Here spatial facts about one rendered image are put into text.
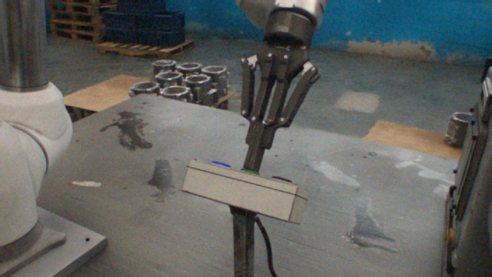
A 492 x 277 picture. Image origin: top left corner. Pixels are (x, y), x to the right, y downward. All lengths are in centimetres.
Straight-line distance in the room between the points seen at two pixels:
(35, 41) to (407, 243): 88
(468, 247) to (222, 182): 44
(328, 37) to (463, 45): 183
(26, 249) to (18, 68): 36
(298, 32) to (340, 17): 548
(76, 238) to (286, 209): 52
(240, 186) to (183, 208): 44
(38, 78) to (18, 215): 29
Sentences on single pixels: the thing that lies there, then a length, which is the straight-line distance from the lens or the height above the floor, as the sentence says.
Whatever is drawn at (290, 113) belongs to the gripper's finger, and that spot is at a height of 115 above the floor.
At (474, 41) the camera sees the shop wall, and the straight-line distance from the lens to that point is 588.
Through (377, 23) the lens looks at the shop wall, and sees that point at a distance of 596.
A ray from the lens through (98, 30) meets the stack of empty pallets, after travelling 688.
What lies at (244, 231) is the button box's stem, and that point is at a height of 99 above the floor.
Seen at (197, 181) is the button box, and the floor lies 106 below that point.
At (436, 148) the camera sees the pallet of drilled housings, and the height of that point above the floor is 15.
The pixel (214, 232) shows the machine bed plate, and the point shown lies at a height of 80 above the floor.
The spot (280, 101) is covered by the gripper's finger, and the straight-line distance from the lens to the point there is 58.
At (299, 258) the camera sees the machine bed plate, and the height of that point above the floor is 80.
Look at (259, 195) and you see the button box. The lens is 53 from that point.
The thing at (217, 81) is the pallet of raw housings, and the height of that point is 48.
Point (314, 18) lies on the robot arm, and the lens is 62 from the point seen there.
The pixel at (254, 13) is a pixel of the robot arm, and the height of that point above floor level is 125.
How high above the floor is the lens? 136
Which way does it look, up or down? 27 degrees down
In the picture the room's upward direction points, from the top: straight up
